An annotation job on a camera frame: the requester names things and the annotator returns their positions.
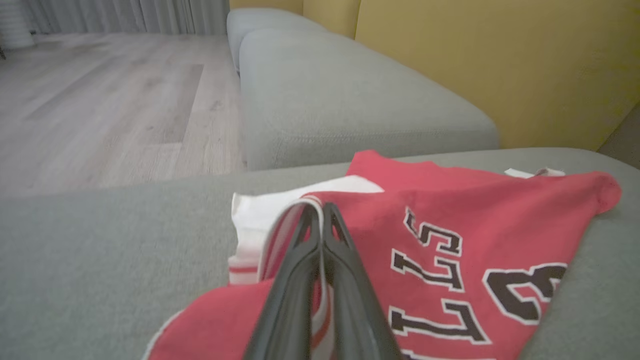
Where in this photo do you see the red basketball jersey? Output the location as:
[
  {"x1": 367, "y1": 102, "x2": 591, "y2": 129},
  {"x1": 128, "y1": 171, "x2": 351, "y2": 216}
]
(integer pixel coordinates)
[{"x1": 142, "y1": 150, "x2": 623, "y2": 360}]

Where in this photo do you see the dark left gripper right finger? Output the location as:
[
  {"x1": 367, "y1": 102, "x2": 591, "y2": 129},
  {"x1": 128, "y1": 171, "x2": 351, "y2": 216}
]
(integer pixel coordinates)
[{"x1": 320, "y1": 202, "x2": 403, "y2": 360}]

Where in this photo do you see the wide yellow sofa backrest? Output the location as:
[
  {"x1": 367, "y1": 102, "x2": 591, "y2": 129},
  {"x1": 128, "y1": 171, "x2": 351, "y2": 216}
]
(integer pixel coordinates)
[{"x1": 354, "y1": 0, "x2": 640, "y2": 152}]

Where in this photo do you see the narrow yellow sofa backrest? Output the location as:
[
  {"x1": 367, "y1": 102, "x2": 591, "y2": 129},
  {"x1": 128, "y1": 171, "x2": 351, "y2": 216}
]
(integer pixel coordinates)
[
  {"x1": 302, "y1": 0, "x2": 362, "y2": 40},
  {"x1": 229, "y1": 0, "x2": 304, "y2": 15}
]

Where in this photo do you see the grey curtain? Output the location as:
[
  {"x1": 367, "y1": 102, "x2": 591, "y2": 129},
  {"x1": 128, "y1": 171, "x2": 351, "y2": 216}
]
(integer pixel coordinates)
[{"x1": 20, "y1": 0, "x2": 231, "y2": 36}]

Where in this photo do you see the large grey sofa seat cushion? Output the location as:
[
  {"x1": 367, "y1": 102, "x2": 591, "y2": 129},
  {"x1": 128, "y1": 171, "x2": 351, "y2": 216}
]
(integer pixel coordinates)
[{"x1": 0, "y1": 147, "x2": 640, "y2": 360}]

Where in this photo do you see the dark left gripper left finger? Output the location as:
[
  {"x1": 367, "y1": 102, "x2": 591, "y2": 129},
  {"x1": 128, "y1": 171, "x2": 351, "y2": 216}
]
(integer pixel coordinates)
[{"x1": 243, "y1": 202, "x2": 321, "y2": 360}]

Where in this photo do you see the white ribbed appliance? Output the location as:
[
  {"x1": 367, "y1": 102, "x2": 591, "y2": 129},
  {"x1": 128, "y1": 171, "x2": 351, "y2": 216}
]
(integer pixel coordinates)
[{"x1": 0, "y1": 0, "x2": 37, "y2": 50}]

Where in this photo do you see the small grey sofa seat cushion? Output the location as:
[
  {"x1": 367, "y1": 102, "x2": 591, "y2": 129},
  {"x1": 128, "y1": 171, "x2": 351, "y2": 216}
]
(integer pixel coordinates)
[
  {"x1": 226, "y1": 7, "x2": 328, "y2": 73},
  {"x1": 238, "y1": 28, "x2": 501, "y2": 172}
]

